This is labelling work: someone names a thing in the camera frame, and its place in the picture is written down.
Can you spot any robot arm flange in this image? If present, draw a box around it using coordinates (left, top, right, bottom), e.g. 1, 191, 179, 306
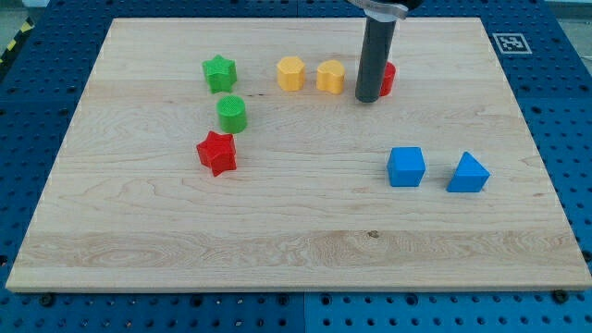
348, 0, 424, 22

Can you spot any yellow heart block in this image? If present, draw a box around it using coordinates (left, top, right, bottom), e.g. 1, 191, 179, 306
315, 59, 345, 94

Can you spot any red star block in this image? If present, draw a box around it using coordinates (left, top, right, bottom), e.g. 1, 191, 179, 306
196, 130, 237, 177

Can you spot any green cylinder block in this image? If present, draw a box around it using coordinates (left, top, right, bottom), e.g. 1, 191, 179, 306
216, 95, 247, 134

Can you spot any wooden board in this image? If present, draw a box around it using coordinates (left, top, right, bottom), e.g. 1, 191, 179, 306
6, 18, 591, 293

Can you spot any yellow hexagon block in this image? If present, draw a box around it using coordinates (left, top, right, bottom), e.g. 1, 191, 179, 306
277, 56, 305, 92

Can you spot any blue cube block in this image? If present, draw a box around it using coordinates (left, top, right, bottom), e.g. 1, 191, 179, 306
387, 147, 426, 187

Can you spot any green star block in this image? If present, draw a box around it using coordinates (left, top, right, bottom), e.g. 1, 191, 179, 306
202, 55, 237, 93

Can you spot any red cylinder block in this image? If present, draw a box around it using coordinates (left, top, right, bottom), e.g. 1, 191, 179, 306
379, 61, 397, 97

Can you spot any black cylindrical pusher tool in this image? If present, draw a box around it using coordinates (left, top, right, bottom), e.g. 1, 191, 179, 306
355, 17, 396, 103

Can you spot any blue triangle block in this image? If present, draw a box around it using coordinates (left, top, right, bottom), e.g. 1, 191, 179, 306
447, 152, 490, 192

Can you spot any white fiducial marker tag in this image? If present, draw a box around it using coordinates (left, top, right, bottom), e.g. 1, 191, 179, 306
492, 32, 532, 55

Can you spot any black bolt front left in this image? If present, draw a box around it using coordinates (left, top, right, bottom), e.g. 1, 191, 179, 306
39, 293, 56, 307

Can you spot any black bolt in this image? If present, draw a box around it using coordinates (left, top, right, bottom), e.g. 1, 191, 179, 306
552, 290, 569, 304
39, 293, 56, 307

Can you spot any black bolt front right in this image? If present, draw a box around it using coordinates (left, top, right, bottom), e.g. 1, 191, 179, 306
552, 290, 569, 304

